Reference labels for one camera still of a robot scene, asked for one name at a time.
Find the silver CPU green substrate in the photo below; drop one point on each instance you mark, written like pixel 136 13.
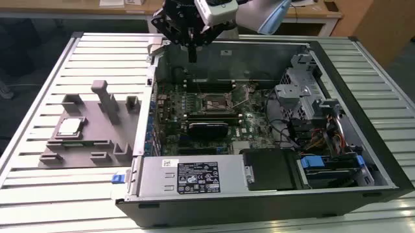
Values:
pixel 69 126

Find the grey parts rack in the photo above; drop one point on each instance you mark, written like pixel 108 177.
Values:
pixel 93 136

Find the blue case latch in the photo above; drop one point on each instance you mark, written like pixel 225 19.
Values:
pixel 117 178

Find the black graphics card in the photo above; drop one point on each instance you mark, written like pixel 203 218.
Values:
pixel 207 131

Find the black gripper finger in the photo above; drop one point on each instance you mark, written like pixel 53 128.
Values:
pixel 215 32
pixel 161 25

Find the CPU socket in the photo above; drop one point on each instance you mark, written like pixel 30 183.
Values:
pixel 215 103

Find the blue disk carrier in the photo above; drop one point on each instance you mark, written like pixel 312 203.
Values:
pixel 311 162

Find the small white box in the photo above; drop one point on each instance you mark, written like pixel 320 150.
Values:
pixel 133 2

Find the small white sticker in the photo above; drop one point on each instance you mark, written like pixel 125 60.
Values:
pixel 224 52

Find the green RAM stick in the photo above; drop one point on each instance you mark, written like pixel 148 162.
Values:
pixel 78 144

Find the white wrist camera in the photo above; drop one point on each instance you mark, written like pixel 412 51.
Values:
pixel 216 12

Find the grey power supply unit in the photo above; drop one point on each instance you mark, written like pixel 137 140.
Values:
pixel 155 174

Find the black phone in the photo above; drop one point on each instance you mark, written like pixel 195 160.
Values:
pixel 332 6

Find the black plastic shroud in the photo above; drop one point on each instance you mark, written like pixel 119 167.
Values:
pixel 272 170

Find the silver metal bracket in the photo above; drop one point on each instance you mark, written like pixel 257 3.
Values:
pixel 249 174

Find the black expansion slot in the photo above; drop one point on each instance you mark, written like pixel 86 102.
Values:
pixel 197 152

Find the black open PC case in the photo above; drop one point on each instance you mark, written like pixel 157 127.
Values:
pixel 227 213

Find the white stand foot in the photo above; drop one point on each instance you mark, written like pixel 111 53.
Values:
pixel 6 89

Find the green motherboard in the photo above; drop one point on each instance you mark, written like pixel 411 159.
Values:
pixel 259 121

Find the silver chipset heatsink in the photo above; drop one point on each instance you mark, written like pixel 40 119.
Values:
pixel 241 145

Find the wooden desk white frame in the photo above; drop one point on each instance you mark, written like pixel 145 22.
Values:
pixel 64 8
pixel 311 13

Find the white paper sheet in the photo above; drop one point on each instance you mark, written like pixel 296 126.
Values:
pixel 111 2

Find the grey metal drive cage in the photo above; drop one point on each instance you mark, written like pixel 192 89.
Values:
pixel 291 97

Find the wooden cabinet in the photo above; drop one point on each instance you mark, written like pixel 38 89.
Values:
pixel 388 24

